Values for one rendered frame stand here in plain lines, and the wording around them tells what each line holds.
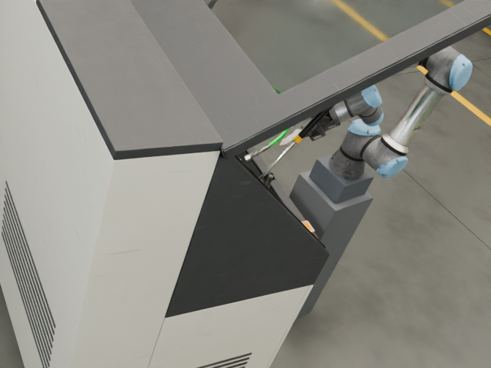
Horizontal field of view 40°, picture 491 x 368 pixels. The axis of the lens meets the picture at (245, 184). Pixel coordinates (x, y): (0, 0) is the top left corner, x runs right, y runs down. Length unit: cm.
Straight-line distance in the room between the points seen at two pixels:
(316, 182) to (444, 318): 132
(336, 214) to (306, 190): 17
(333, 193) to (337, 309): 92
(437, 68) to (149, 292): 130
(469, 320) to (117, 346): 227
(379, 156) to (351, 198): 30
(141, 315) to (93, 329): 15
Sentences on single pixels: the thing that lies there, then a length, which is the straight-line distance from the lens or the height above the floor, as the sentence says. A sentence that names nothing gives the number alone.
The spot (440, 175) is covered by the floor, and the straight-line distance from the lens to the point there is 484.
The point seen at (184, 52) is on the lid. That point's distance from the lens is 191.
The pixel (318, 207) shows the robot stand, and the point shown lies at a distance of 279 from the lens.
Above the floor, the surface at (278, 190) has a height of 95.
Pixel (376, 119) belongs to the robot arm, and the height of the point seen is 133.
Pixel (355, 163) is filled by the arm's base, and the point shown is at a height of 97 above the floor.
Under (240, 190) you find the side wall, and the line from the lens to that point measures 180.
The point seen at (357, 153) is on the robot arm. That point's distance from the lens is 268.
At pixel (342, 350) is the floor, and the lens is 335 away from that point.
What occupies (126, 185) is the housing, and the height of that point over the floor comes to 139.
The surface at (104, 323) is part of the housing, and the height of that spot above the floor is 83.
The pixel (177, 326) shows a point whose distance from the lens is 220.
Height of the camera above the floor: 245
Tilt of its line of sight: 38 degrees down
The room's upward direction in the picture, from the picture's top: 21 degrees clockwise
